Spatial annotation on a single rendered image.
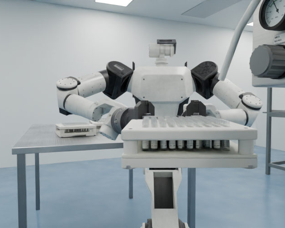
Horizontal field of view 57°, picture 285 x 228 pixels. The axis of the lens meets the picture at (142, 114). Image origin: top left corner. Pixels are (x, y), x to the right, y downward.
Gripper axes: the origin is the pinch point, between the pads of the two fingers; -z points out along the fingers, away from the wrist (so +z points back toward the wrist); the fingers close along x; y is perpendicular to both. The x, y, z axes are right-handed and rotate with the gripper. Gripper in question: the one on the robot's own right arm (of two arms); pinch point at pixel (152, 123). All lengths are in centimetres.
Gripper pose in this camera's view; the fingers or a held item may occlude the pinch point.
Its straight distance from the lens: 71.5
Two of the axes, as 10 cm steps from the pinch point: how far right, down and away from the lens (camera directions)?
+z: -5.3, -0.1, 8.5
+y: -8.5, 0.1, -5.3
